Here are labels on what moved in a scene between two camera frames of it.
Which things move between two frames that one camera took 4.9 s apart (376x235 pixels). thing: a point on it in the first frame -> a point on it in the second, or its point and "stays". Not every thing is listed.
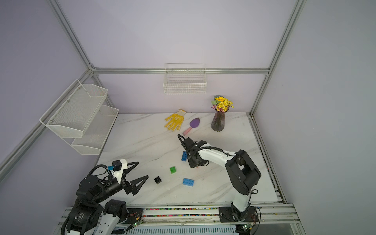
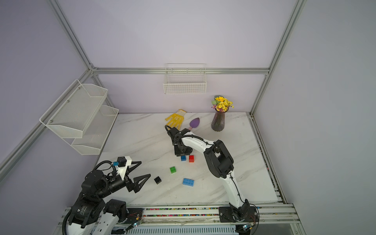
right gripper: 192,164 -> 178,153
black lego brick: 157,180 stays
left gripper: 128,187 stays
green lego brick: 173,170 stays
